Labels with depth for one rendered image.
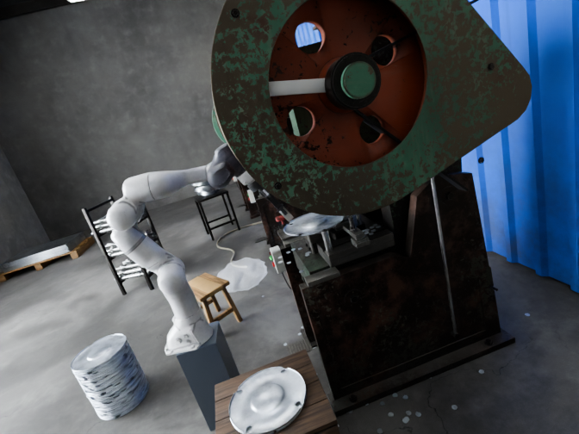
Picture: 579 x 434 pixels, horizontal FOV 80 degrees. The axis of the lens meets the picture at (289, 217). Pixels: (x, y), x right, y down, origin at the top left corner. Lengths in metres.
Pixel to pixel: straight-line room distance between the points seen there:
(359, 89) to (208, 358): 1.26
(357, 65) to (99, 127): 7.65
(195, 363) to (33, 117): 7.66
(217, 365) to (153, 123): 6.95
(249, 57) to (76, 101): 7.63
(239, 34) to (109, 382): 1.83
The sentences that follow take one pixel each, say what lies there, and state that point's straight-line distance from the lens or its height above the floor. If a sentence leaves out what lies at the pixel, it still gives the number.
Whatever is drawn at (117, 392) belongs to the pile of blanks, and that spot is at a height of 0.15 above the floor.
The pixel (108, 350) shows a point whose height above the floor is 0.34.
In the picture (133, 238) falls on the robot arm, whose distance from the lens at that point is 1.50.
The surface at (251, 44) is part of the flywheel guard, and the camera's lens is 1.06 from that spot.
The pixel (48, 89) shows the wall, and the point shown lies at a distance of 8.74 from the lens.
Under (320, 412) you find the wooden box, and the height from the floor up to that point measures 0.35.
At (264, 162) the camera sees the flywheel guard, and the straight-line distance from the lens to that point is 1.04.
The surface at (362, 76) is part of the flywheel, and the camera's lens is 1.06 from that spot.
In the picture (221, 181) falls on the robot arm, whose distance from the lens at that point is 1.36.
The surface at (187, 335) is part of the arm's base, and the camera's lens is 1.64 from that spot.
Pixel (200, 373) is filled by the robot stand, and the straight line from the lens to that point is 1.73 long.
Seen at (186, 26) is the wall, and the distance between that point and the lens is 8.36.
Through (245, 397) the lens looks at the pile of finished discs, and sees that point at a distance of 1.46.
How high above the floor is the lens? 1.31
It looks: 17 degrees down
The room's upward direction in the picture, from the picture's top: 16 degrees counter-clockwise
